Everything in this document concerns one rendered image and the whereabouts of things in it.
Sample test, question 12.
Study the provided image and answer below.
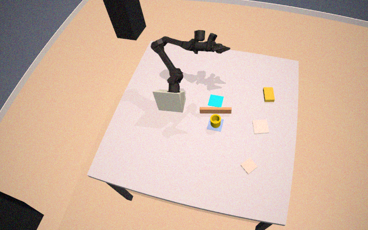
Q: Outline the yellow cup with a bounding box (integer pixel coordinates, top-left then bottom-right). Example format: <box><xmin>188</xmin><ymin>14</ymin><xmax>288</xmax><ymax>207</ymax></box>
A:
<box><xmin>210</xmin><ymin>114</ymin><xmax>221</xmax><ymax>128</ymax></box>

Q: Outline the yellow rectangular block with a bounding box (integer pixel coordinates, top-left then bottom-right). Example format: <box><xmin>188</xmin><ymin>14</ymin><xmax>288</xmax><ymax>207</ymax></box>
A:
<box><xmin>263</xmin><ymin>87</ymin><xmax>275</xmax><ymax>102</ymax></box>

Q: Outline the brown and tan long bar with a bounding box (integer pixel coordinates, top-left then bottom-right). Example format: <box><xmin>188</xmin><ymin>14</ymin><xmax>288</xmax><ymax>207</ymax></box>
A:
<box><xmin>200</xmin><ymin>107</ymin><xmax>232</xmax><ymax>114</ymax></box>

